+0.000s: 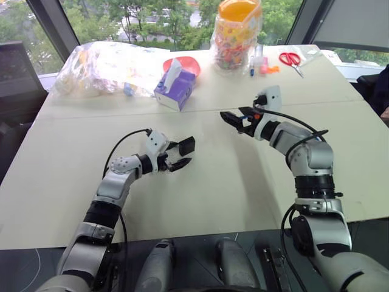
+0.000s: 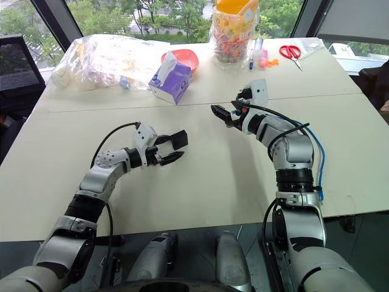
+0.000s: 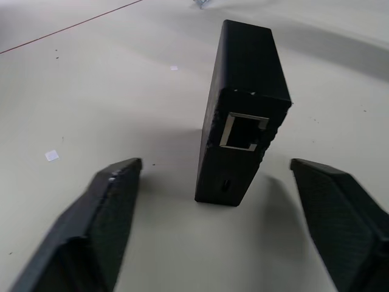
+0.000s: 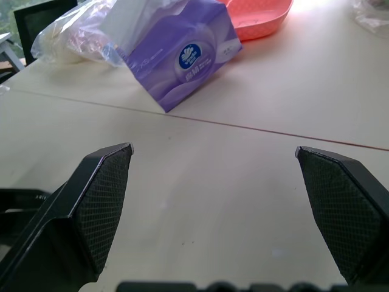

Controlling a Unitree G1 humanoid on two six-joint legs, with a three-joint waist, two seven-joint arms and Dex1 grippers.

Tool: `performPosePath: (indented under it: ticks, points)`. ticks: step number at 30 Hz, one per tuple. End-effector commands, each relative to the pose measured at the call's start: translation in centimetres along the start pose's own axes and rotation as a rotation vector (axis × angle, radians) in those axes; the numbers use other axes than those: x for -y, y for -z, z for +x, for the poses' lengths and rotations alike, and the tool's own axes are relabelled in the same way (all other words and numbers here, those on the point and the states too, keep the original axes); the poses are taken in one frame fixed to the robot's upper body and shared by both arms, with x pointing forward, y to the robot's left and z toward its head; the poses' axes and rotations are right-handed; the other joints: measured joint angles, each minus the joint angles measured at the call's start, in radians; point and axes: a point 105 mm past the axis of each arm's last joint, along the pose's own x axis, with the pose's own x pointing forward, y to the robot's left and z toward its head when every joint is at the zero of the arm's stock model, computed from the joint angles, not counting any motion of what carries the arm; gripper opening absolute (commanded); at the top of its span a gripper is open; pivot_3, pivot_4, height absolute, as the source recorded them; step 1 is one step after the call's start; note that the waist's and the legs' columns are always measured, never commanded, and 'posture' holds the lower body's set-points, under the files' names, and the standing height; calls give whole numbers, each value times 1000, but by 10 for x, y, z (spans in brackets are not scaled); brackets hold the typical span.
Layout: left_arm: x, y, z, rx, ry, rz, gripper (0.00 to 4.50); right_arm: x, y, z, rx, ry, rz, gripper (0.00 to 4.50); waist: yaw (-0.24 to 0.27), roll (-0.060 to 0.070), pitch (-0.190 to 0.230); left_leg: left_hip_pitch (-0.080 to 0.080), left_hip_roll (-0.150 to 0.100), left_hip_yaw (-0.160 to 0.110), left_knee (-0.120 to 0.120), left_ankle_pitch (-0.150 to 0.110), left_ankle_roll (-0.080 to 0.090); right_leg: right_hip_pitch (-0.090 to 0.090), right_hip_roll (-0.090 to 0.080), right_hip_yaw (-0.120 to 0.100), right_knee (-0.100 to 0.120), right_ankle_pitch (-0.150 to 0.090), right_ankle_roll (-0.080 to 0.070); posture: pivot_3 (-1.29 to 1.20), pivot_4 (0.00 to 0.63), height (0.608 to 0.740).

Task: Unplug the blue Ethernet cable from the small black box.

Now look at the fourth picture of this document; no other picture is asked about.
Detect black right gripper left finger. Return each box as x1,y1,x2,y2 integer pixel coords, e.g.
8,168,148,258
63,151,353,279
0,142,135,292

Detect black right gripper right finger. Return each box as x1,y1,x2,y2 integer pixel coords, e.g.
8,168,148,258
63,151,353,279
294,145,389,287

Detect clear plastic bag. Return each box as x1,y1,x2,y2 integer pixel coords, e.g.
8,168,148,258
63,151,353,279
30,0,134,68

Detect purple tissue pack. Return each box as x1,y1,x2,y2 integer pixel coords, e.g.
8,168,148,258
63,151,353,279
97,0,245,114

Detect black chair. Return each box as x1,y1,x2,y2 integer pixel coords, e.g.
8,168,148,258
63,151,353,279
13,0,79,67

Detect crumpled clear plastic wrap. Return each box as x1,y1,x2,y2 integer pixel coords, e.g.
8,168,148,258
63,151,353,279
352,0,389,39

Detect pink plastic basket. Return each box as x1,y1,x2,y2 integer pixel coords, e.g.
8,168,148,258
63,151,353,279
218,0,295,42

